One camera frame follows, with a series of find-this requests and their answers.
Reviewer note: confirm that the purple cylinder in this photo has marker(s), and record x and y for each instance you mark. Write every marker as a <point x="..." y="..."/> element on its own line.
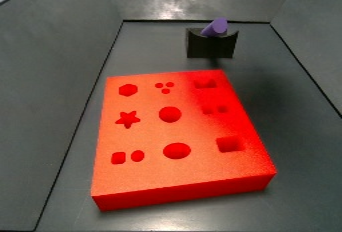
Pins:
<point x="216" y="28"/>

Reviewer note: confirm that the red foam shape board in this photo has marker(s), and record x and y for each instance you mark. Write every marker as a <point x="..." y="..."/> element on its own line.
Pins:
<point x="177" y="141"/>

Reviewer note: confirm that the black curved cradle stand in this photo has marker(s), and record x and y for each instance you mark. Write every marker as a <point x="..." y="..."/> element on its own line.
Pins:
<point x="210" y="47"/>

